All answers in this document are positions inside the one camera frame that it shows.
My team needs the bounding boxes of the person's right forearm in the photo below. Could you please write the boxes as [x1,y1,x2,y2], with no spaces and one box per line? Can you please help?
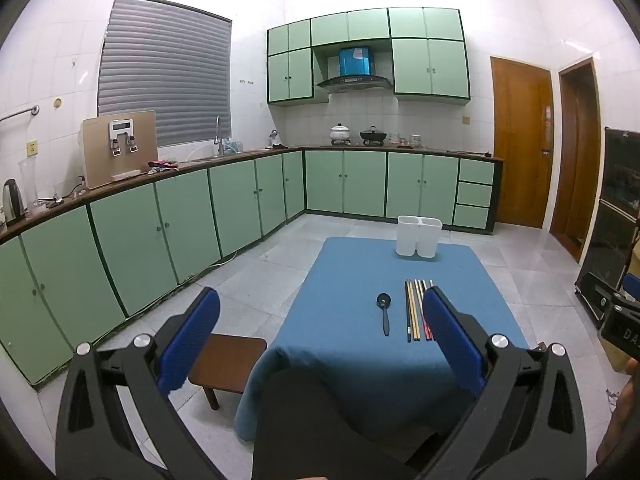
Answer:
[597,375,640,467]

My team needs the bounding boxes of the black glass-front cabinet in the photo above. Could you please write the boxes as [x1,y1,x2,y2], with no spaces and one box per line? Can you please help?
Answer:
[574,127,640,322]

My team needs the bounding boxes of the glass jars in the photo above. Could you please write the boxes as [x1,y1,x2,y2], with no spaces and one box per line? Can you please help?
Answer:
[389,132,425,150]

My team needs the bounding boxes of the tan water purifier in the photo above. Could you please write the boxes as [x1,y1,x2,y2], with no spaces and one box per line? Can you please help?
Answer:
[81,110,159,190]

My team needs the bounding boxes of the brown wooden stool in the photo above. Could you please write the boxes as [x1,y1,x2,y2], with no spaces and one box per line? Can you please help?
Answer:
[187,334,268,411]

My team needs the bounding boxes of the wooden door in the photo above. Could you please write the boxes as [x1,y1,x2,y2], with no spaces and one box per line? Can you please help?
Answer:
[490,56,555,230]

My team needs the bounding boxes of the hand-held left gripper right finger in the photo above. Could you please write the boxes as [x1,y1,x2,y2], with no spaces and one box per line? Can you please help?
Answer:
[405,286,588,480]

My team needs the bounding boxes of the green wall cabinets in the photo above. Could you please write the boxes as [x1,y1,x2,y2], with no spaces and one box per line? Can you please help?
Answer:
[266,7,472,107]

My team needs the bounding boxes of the black spoon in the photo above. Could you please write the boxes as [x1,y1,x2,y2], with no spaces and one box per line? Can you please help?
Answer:
[376,292,393,337]

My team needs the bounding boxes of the metal wall rail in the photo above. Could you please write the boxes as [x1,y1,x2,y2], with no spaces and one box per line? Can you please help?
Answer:
[0,105,40,122]

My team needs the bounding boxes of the green base cabinets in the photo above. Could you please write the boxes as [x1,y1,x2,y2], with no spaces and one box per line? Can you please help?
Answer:
[0,147,503,386]

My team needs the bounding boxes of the stainless electric kettle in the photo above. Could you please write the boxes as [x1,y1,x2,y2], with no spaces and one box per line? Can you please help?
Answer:
[0,178,26,226]

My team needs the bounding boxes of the blue tablecloth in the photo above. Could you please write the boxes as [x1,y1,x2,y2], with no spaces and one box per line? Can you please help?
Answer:
[235,236,530,442]

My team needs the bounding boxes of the grey window blind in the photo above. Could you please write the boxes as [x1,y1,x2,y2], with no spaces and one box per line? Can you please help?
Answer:
[97,0,233,148]

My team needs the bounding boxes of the range hood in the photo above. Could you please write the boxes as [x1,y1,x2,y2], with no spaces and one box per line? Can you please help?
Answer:
[316,46,393,94]

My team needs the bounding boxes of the white two-compartment utensil holder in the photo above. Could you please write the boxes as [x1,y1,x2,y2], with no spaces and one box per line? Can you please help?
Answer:
[396,215,443,260]

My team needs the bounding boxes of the wooden door frame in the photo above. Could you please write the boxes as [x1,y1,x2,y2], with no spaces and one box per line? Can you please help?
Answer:
[550,57,601,263]

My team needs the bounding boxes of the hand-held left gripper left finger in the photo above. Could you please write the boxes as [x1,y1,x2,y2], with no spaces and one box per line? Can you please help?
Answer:
[55,287,223,480]

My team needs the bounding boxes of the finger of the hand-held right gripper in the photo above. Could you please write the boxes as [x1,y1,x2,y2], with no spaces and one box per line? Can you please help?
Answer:
[595,274,640,312]

